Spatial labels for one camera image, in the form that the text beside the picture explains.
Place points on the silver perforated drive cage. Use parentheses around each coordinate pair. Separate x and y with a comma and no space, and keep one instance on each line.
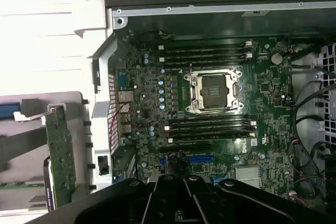
(328,77)

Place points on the CPU socket locking lever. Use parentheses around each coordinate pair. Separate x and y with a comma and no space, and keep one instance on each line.
(191,70)

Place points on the silver chipset heatsink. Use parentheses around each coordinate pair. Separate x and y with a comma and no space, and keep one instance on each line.
(246,175)

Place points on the silver CPU socket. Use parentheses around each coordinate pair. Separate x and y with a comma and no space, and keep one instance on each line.
(212,91)

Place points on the open dark grey PC case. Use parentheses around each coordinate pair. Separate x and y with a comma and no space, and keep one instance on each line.
(210,26)

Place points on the silver coin battery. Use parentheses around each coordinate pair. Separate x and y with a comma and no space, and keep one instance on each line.
(276,58)

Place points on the grey parts rack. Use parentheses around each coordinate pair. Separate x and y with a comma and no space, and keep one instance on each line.
(73,98)

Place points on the blue expansion slot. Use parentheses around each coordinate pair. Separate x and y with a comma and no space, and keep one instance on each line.
(200,159)

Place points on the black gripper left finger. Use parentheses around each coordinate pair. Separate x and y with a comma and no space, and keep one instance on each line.
(160,203)

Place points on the green RAM stick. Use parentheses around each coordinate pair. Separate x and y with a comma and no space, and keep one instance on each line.
(21,185)

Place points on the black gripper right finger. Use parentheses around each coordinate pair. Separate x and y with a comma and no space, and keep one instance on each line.
(202,203)

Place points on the hard disk with blue caddy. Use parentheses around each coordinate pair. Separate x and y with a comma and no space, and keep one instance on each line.
(9,108)

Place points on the green Dell motherboard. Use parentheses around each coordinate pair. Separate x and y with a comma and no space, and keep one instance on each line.
(273,90)

